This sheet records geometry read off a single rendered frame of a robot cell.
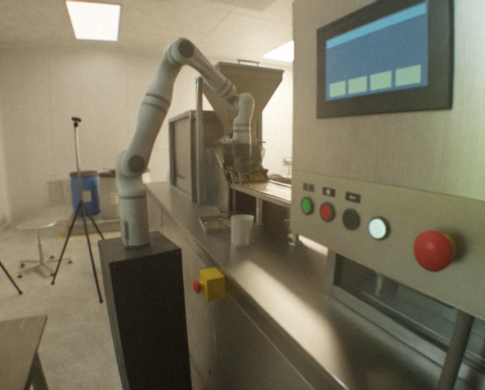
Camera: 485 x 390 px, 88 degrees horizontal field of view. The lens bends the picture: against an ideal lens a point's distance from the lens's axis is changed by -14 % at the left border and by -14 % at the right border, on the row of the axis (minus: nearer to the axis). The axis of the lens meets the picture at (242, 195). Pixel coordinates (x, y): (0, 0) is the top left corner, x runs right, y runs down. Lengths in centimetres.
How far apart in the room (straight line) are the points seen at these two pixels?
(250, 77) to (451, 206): 125
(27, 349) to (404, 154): 82
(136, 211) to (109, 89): 416
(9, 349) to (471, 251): 86
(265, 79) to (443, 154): 125
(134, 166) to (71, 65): 429
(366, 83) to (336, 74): 6
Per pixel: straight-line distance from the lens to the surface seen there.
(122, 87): 507
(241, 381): 94
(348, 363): 53
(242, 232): 99
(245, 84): 146
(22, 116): 517
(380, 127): 37
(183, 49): 105
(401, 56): 36
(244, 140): 116
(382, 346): 59
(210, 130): 173
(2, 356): 83
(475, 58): 32
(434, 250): 31
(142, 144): 96
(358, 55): 40
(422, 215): 34
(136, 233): 101
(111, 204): 408
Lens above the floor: 114
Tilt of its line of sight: 10 degrees down
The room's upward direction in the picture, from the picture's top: straight up
